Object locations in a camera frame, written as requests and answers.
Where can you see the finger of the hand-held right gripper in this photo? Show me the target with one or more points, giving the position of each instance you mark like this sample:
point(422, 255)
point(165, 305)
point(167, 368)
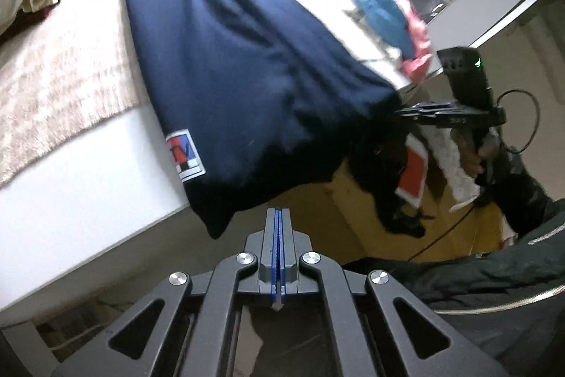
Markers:
point(435, 117)
point(432, 108)

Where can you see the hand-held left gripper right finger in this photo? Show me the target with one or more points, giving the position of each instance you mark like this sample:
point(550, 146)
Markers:
point(286, 235)

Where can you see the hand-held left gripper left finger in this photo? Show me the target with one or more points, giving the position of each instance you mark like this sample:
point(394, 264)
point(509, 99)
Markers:
point(270, 235)

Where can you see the navy blue shirt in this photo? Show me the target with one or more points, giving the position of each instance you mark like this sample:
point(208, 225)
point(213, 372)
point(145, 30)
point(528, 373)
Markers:
point(242, 72)

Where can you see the person's right forearm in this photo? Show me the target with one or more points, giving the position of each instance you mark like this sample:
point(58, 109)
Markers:
point(525, 191)

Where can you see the person's right hand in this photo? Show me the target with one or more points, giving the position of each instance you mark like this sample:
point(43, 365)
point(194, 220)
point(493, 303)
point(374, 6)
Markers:
point(474, 160)

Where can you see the pink garment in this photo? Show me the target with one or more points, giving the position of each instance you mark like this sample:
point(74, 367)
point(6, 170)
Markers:
point(417, 70)

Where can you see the red and white box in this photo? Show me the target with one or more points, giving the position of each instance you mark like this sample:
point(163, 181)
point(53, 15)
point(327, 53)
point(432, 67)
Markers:
point(412, 178)

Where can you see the white fluffy cloth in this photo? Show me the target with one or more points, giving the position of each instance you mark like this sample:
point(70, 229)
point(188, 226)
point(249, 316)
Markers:
point(461, 182)

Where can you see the black cloth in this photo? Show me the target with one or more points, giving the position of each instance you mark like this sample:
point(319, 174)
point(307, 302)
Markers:
point(375, 182)

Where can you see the person's black jacket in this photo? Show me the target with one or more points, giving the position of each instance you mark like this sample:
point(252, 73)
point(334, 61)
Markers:
point(485, 284)

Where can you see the plaid woven blanket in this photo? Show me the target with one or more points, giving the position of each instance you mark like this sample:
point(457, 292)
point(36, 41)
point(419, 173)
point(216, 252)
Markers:
point(66, 72)

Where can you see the dark red folded cloth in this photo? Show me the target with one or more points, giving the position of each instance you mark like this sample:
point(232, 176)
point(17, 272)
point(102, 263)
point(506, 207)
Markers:
point(31, 15)

